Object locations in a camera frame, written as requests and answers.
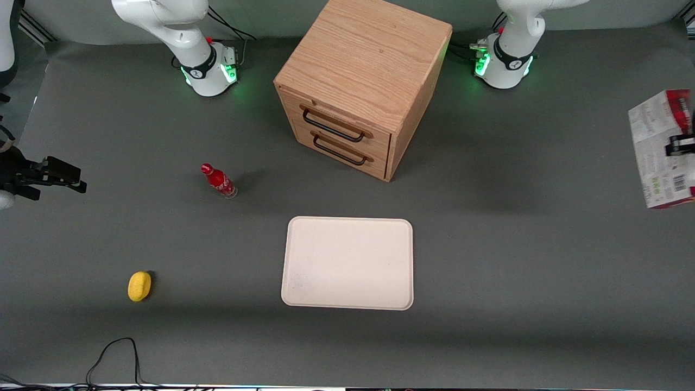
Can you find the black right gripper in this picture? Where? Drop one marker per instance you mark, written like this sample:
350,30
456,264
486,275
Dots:
12,170

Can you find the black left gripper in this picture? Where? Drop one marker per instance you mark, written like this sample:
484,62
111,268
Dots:
682,144

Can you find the red cookie box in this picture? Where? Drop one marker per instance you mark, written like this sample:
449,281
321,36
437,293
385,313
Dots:
651,163

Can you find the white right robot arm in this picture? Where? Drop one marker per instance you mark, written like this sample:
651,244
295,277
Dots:
163,21

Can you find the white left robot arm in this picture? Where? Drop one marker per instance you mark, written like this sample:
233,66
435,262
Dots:
505,65

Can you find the cream rectangular tray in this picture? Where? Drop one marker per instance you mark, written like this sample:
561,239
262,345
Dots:
347,263

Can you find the yellow lemon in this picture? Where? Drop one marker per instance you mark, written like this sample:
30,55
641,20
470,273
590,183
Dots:
139,286

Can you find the red cola bottle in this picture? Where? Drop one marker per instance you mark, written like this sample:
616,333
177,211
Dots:
219,180

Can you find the wooden drawer front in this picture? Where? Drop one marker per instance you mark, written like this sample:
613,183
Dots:
380,165
381,144

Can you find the wooden two-drawer cabinet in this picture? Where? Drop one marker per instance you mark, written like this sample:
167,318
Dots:
369,54

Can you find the aluminium frame rail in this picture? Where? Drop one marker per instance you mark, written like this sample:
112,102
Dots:
35,27
689,24

